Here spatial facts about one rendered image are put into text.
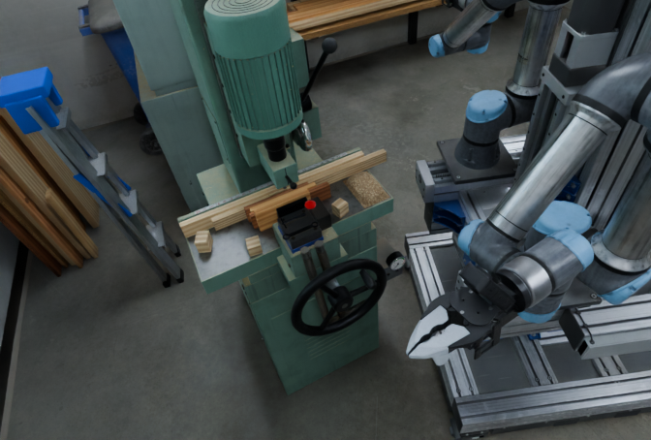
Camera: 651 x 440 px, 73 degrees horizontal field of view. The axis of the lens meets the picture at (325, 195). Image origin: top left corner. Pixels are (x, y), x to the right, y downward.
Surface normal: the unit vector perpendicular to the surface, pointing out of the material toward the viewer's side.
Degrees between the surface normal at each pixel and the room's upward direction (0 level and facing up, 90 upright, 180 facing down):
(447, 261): 0
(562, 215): 7
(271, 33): 90
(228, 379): 0
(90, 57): 90
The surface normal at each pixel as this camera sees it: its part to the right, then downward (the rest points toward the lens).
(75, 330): -0.09, -0.70
